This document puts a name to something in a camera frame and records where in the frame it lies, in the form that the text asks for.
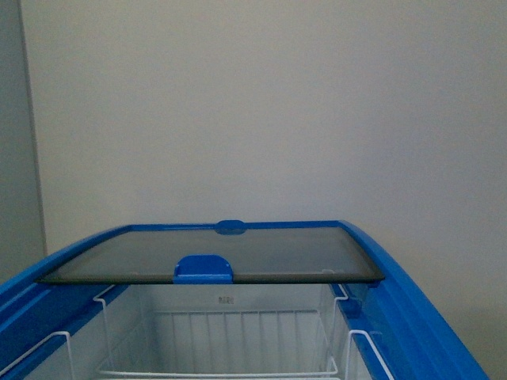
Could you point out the glass sliding freezer lid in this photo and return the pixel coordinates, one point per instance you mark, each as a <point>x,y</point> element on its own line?
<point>315,254</point>

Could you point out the white chest freezer blue rim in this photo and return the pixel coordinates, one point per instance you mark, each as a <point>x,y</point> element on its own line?
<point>60,331</point>

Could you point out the white wire freezer basket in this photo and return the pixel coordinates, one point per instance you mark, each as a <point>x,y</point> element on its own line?
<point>224,332</point>

